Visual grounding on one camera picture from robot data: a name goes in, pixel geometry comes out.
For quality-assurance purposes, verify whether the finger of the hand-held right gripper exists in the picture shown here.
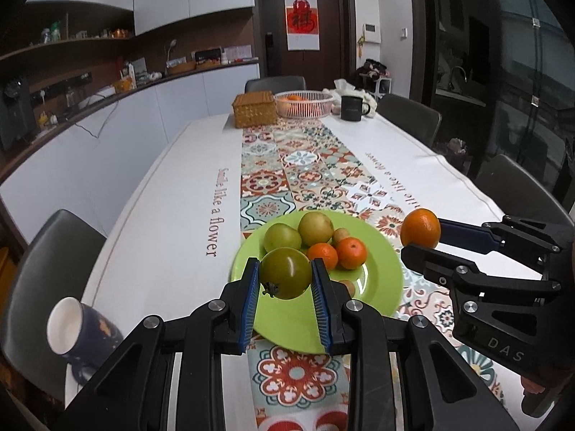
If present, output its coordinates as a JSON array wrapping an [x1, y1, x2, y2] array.
[[438, 215, 573, 254], [401, 243, 562, 375]]

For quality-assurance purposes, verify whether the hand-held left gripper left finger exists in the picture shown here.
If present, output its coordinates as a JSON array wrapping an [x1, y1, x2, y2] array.
[[54, 258, 262, 431]]

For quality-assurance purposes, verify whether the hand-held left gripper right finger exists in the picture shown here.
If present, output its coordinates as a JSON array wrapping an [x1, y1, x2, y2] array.
[[310, 258, 522, 431]]

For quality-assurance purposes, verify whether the large orange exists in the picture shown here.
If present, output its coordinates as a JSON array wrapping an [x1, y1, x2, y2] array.
[[400, 208, 442, 250]]

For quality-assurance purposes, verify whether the green tomato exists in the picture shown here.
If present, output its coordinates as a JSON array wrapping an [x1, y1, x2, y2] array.
[[261, 247, 313, 300]]

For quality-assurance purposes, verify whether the small mandarin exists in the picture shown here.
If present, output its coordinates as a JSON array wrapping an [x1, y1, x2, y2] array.
[[336, 237, 368, 270], [307, 242, 339, 272]]

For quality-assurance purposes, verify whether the green plate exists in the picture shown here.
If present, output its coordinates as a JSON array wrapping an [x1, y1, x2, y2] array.
[[229, 209, 404, 354]]

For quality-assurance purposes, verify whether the green apple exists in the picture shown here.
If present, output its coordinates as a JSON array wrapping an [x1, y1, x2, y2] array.
[[263, 223, 303, 253]]

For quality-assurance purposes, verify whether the yellow-green pear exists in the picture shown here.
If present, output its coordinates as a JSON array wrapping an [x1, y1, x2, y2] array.
[[298, 211, 334, 247]]

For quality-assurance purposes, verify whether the dark grey chair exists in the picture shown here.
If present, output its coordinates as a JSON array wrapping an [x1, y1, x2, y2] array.
[[0, 209, 109, 414], [245, 76, 307, 93], [474, 155, 575, 234], [377, 93, 443, 149]]

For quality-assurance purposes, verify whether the patterned table runner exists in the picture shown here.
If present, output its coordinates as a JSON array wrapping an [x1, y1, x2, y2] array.
[[239, 114, 506, 431]]

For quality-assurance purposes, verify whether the navy blue mug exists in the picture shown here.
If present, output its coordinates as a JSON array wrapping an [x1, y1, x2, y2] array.
[[47, 297, 124, 384]]

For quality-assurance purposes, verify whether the glass sliding door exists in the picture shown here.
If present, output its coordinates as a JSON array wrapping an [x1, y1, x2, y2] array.
[[480, 0, 575, 216]]

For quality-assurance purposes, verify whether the black mug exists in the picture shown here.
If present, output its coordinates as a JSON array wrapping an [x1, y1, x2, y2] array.
[[340, 95, 371, 121]]

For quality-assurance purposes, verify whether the black bag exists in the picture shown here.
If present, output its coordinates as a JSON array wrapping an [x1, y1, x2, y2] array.
[[357, 58, 389, 86]]

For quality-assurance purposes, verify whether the wicker box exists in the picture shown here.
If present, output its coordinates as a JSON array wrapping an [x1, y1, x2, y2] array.
[[232, 91, 278, 128]]

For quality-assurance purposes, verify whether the white plastic basket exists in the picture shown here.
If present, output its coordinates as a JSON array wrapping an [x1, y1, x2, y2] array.
[[274, 90, 339, 119]]

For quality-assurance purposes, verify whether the white base cabinet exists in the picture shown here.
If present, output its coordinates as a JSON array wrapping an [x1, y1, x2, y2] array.
[[0, 58, 261, 243]]

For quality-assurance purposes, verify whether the dark brown door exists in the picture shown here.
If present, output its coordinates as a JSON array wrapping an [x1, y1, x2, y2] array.
[[254, 0, 362, 82]]

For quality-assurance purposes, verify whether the black coffee machine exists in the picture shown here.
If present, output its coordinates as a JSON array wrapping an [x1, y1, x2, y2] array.
[[0, 76, 37, 151]]

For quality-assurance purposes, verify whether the black cable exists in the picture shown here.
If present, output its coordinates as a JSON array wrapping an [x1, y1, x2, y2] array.
[[74, 96, 120, 138]]

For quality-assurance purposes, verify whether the red wall calendar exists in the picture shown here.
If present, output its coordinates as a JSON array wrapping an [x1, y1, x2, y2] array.
[[285, 0, 321, 51]]

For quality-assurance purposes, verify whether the wooden wall shelf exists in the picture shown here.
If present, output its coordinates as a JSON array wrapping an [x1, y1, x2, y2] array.
[[0, 9, 135, 61]]

